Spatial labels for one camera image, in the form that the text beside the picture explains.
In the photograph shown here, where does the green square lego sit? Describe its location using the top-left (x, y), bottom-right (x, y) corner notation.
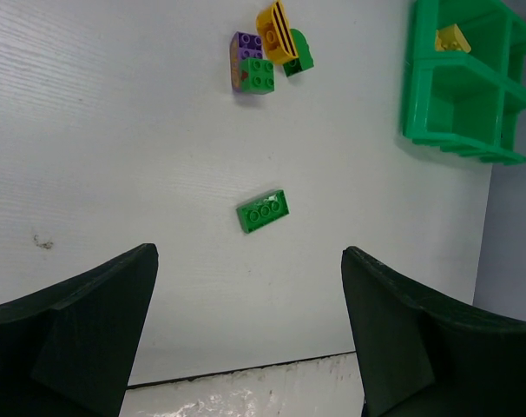
top-left (229, 31), bottom-right (275, 95)

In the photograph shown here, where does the green four-compartment tray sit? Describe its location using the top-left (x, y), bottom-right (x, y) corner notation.
top-left (402, 1), bottom-right (526, 165)

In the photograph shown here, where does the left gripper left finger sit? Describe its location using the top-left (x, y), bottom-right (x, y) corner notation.
top-left (0, 243), bottom-right (158, 416)

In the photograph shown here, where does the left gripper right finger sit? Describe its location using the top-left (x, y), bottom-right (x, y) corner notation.
top-left (341, 247), bottom-right (526, 416)

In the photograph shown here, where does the green two-by-four lego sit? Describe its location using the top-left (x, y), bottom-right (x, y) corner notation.
top-left (236, 189), bottom-right (290, 235)

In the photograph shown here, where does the yellow striped slope lego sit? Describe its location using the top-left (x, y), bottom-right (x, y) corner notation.
top-left (256, 0), bottom-right (299, 65)

